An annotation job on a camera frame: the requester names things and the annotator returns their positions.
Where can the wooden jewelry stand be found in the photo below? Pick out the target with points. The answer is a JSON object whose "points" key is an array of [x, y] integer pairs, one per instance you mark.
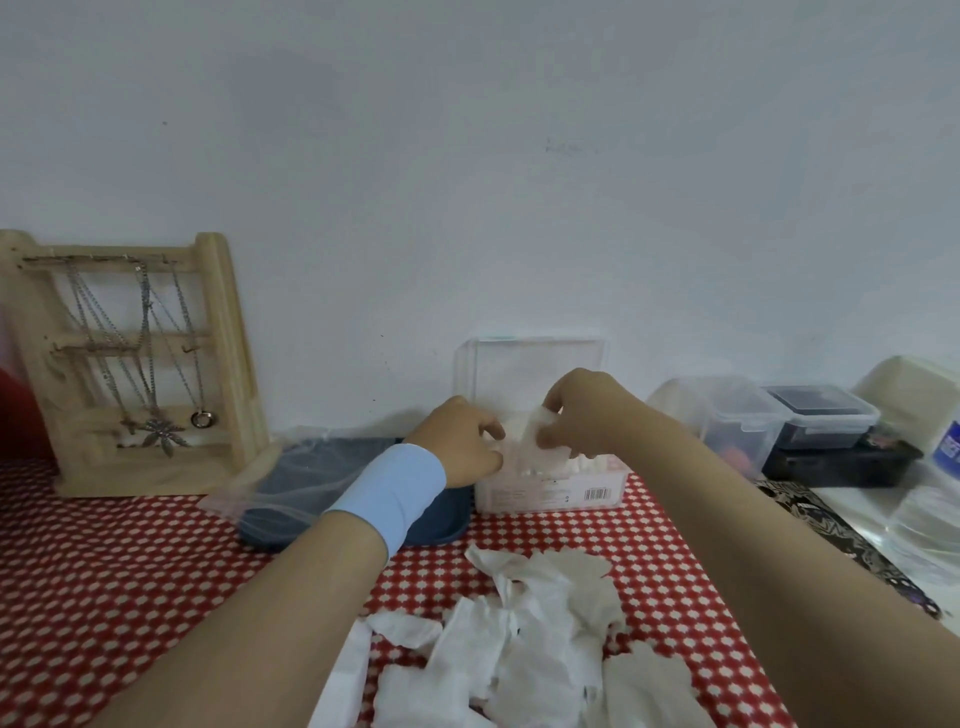
{"points": [[232, 352]]}

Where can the red framed mirror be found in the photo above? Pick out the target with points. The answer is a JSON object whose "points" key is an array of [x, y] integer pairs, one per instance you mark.
{"points": [[19, 420]]}

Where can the person's left hand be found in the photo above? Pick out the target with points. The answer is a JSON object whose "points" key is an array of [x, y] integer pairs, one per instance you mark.
{"points": [[461, 442]]}

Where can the clear cotton pad box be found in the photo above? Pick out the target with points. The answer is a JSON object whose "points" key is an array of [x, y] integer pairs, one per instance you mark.
{"points": [[517, 367]]}

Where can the clear lidded plastic container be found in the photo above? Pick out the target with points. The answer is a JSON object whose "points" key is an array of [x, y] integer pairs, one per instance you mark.
{"points": [[727, 409]]}

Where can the clear container with black contents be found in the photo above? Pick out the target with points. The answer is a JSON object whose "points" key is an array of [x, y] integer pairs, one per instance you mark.
{"points": [[821, 416]]}

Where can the dark blue pouch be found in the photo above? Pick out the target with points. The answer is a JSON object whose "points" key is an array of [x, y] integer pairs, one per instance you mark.
{"points": [[442, 521]]}

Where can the pile of white cotton pads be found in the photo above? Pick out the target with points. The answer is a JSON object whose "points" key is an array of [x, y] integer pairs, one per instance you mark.
{"points": [[540, 645]]}

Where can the beige plastic tub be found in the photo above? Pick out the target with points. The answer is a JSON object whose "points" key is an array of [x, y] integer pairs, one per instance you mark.
{"points": [[907, 390]]}

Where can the black tray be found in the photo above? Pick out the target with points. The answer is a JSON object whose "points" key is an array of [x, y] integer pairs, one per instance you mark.
{"points": [[840, 466]]}

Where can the light blue wristband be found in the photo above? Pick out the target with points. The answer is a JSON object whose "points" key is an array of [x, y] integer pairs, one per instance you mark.
{"points": [[390, 491]]}

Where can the clear plastic water bottle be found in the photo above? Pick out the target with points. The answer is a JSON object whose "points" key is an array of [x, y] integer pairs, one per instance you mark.
{"points": [[926, 525]]}

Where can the white cloth square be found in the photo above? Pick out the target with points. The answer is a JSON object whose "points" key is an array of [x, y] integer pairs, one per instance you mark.
{"points": [[529, 442]]}

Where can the pink makeup sponge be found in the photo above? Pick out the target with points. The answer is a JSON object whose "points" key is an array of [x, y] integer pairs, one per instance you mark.
{"points": [[739, 457]]}

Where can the person's right forearm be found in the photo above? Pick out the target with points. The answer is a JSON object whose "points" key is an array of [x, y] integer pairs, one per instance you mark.
{"points": [[787, 585]]}

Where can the clear plastic bag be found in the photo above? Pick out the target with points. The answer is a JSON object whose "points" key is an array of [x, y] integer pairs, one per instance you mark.
{"points": [[285, 480]]}

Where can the person's right hand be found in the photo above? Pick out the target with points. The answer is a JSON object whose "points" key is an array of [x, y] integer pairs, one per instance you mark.
{"points": [[600, 412]]}

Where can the phone with patterned case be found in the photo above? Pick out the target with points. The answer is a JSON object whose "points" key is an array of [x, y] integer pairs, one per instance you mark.
{"points": [[825, 525]]}

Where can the person's left forearm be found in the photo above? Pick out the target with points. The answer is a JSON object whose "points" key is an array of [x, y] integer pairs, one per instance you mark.
{"points": [[247, 630]]}

